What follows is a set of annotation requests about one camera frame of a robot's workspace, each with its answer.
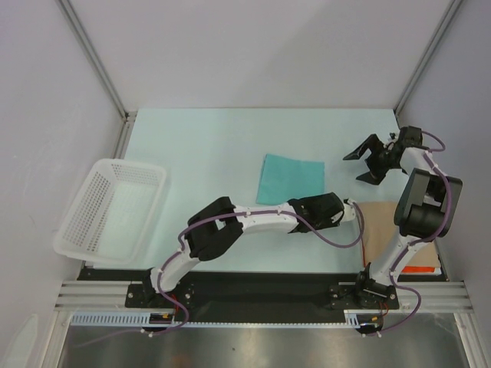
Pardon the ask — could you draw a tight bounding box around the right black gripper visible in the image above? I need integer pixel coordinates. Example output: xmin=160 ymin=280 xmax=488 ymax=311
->
xmin=344 ymin=134 xmax=402 ymax=185

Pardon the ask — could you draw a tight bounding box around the teal green t shirt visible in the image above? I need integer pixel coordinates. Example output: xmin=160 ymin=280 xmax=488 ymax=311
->
xmin=256 ymin=153 xmax=325 ymax=205

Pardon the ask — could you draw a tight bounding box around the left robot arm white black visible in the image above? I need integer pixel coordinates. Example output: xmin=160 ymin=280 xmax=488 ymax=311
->
xmin=142 ymin=192 xmax=365 ymax=308

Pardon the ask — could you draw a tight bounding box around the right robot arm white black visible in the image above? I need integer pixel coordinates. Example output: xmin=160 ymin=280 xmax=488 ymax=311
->
xmin=345 ymin=126 xmax=463 ymax=309

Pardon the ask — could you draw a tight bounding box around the folded beige t shirt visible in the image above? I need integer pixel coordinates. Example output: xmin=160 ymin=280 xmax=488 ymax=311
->
xmin=356 ymin=201 xmax=441 ymax=269

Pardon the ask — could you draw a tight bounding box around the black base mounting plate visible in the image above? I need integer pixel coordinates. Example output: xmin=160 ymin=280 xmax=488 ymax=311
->
xmin=78 ymin=268 xmax=448 ymax=325

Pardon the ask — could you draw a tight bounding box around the white plastic laundry basket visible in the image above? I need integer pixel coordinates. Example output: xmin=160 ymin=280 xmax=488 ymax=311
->
xmin=53 ymin=159 xmax=168 ymax=265

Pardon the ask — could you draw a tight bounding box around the white slotted cable duct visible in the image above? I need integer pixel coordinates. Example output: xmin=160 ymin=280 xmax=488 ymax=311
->
xmin=71 ymin=311 xmax=381 ymax=329

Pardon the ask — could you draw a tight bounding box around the right aluminium corner post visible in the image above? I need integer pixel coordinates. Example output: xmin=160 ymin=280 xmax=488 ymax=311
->
xmin=393 ymin=0 xmax=466 ymax=120

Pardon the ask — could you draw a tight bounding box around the aluminium corner post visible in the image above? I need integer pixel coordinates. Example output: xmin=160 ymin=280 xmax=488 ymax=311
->
xmin=55 ymin=0 xmax=137 ymax=159
xmin=393 ymin=0 xmax=466 ymax=120

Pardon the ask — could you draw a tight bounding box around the left aluminium corner post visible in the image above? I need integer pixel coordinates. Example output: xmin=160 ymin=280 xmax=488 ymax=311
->
xmin=55 ymin=0 xmax=137 ymax=159

